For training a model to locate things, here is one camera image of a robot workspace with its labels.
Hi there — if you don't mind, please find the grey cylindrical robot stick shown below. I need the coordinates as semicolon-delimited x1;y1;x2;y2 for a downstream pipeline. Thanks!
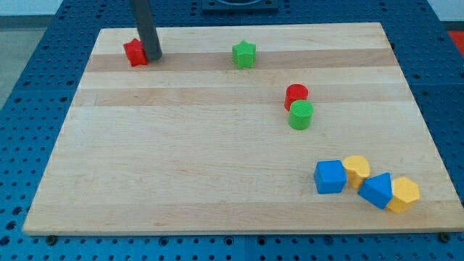
129;0;162;61

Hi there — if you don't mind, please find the red star block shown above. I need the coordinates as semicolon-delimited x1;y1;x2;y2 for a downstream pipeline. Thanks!
123;38;148;67

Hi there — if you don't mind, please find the green star block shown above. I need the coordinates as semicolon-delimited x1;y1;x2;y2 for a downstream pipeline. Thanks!
232;41;257;69

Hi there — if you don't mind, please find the red cylinder block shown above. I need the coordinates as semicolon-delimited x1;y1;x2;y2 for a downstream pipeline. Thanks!
284;83;310;111

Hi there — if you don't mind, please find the green cylinder block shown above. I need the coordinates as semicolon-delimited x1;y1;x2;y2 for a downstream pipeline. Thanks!
288;100;314;131

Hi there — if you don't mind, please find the wooden board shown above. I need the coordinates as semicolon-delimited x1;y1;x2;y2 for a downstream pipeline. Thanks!
22;22;463;236

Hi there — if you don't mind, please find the blue cube block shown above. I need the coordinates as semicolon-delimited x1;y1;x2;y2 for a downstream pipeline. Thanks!
313;160;347;194

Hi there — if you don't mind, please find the yellow heart block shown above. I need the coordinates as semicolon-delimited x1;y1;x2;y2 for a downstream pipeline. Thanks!
342;155;370;190

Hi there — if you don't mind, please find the blue triangle block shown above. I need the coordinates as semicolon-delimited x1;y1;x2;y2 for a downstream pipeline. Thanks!
357;173;393;210

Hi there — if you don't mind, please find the yellow hexagon block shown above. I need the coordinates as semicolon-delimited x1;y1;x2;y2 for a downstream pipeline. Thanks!
386;177;421;213

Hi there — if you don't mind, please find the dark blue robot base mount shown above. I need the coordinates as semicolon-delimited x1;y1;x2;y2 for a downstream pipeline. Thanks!
201;0;279;12

